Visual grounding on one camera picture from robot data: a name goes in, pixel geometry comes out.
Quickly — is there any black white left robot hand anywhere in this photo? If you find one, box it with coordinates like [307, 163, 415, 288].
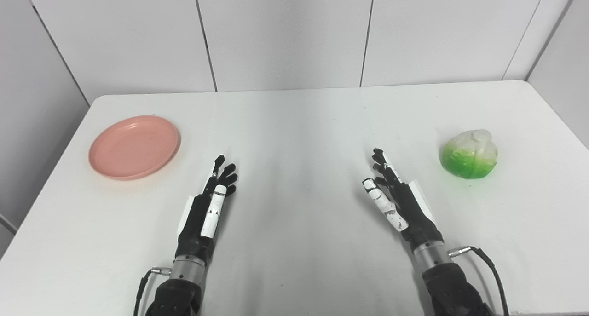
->
[175, 155, 238, 264]

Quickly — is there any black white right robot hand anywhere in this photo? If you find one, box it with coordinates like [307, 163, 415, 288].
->
[362, 148, 445, 254]

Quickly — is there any green white toy cabbage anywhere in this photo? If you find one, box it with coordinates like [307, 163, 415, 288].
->
[440, 129, 499, 179]

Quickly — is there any pink round plate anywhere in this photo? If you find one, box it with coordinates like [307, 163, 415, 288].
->
[88, 115, 181, 181]

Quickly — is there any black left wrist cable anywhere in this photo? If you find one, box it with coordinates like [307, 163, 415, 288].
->
[133, 267, 172, 316]

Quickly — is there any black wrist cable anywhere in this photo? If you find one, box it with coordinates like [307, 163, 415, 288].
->
[449, 246, 510, 316]
[133, 267, 172, 316]

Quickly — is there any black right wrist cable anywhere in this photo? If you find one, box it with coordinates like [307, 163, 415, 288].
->
[449, 246, 510, 316]

